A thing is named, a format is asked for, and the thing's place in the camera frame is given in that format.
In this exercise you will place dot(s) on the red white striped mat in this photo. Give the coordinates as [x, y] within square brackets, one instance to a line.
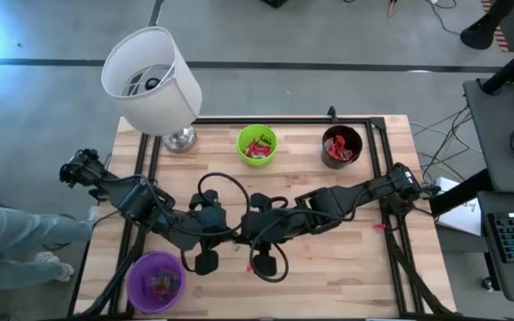
[500, 33]

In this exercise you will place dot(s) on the person's leg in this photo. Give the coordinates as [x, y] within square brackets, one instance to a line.
[478, 35]

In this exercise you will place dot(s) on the black plastic bucket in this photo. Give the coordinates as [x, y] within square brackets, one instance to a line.
[355, 134]

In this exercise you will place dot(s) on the white shade silver table lamp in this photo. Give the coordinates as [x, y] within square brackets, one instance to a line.
[159, 89]

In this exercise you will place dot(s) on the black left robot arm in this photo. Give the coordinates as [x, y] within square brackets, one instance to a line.
[136, 203]

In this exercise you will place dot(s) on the red candy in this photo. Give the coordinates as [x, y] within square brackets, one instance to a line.
[161, 290]
[249, 267]

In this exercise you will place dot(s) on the black aluminium table frame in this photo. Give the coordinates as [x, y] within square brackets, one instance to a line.
[239, 120]

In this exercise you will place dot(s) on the purple plastic bucket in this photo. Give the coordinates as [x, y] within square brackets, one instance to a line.
[143, 285]

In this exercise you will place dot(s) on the green plastic bucket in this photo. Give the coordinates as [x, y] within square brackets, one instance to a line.
[243, 134]

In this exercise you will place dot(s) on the black frame clamp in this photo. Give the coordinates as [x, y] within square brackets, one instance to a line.
[332, 113]

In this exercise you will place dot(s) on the person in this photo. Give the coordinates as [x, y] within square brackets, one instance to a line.
[7, 236]

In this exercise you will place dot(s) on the white paper sheet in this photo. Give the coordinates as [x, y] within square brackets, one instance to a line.
[464, 218]

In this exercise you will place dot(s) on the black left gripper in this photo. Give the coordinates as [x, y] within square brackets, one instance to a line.
[212, 220]

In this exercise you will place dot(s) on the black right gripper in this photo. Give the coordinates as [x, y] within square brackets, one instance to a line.
[266, 225]

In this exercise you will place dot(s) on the black stand pole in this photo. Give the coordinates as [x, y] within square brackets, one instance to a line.
[466, 191]
[513, 67]

